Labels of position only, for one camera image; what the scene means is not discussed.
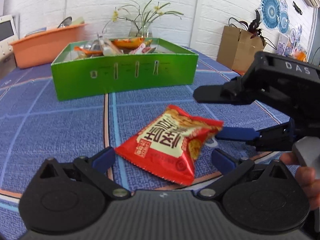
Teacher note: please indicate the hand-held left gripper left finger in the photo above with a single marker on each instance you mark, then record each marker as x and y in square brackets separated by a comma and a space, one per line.
[103, 158]

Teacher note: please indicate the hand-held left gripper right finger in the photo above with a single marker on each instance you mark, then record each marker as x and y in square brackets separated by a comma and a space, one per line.
[222, 160]

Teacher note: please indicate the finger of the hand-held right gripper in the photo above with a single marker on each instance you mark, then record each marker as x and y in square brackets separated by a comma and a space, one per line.
[220, 93]
[237, 133]

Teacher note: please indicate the red snack packet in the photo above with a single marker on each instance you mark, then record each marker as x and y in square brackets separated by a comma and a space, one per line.
[165, 145]

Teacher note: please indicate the green cardboard box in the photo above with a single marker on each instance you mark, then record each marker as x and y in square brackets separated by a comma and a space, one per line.
[125, 75]

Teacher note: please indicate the yellow snack packet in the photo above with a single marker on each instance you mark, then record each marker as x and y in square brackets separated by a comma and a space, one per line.
[141, 48]

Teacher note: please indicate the orange snack packet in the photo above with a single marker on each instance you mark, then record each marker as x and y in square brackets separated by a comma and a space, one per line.
[127, 43]

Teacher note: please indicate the clear packet with dark label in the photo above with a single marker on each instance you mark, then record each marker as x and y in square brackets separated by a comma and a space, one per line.
[108, 46]

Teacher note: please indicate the person's right hand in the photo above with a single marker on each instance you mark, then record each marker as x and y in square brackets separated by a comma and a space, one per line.
[308, 182]

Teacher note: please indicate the purple picture card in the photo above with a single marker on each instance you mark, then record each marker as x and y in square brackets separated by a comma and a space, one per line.
[283, 45]

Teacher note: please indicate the brown paper bag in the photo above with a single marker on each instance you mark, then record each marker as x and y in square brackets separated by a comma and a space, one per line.
[232, 50]

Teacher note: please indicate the blue patterned tablecloth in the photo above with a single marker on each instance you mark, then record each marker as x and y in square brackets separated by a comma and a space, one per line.
[50, 120]

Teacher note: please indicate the small blue paper fan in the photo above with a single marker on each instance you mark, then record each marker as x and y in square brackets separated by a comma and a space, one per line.
[283, 21]

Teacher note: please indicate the purple leaf plant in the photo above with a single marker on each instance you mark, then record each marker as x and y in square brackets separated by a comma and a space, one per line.
[255, 26]

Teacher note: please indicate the large blue paper fan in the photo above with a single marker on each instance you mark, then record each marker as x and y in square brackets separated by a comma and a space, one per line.
[270, 11]

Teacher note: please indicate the glass vase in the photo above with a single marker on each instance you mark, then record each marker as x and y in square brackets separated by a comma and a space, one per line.
[142, 31]

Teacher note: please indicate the green flowering plant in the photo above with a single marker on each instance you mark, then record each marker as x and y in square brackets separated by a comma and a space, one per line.
[146, 15]

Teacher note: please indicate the orange plastic basin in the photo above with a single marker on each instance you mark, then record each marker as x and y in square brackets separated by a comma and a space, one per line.
[42, 47]

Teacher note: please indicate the pale green dish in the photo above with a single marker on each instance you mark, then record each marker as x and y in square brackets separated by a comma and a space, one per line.
[78, 21]

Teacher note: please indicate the metal bowl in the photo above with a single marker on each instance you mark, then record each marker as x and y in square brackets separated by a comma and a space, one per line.
[65, 22]

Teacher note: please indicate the white machine with screen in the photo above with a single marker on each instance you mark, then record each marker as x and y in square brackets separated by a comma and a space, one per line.
[7, 30]

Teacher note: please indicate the black wall hook rack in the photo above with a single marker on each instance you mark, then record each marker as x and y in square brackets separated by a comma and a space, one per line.
[298, 8]

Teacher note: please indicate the white wall pipe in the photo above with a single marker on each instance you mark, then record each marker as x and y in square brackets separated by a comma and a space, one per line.
[197, 12]

